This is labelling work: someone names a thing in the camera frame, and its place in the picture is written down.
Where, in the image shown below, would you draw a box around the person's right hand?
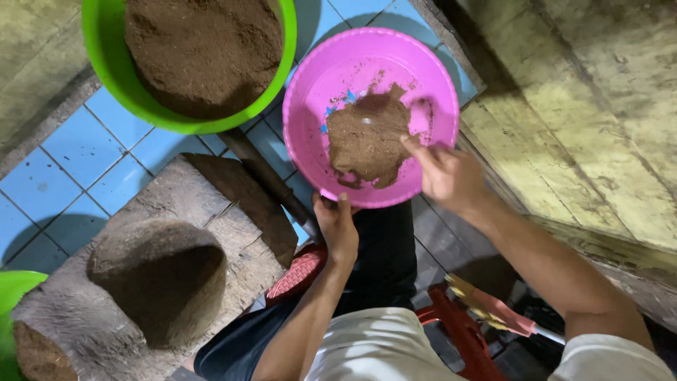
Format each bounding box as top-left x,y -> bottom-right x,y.
400,134 -> 490,216

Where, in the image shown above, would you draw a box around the person's left hand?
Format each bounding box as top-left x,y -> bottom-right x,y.
312,192 -> 360,266

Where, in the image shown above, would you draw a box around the pink plastic basin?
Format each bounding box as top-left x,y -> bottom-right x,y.
282,28 -> 460,209

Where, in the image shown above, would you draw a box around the brown powder clump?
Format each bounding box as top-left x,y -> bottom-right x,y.
325,84 -> 422,190

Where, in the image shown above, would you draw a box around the person's black trousers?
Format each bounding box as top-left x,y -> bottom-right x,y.
193,200 -> 419,381

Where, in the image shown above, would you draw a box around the red patterned sandal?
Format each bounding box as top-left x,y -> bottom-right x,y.
264,243 -> 329,308

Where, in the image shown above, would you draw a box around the red plastic stool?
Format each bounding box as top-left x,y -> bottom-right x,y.
415,285 -> 510,381

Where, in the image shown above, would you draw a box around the person's white shirt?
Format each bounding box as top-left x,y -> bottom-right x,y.
304,307 -> 677,381

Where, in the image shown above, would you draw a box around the brown powder heap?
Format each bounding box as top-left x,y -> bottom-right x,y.
125,0 -> 284,120

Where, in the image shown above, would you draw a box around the weathered wooden chopping block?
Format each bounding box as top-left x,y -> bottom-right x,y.
11,153 -> 300,381

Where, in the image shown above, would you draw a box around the green plastic basin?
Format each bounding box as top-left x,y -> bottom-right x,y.
81,0 -> 298,135

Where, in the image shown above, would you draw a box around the green plastic tub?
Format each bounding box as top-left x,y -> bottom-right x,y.
0,271 -> 49,381

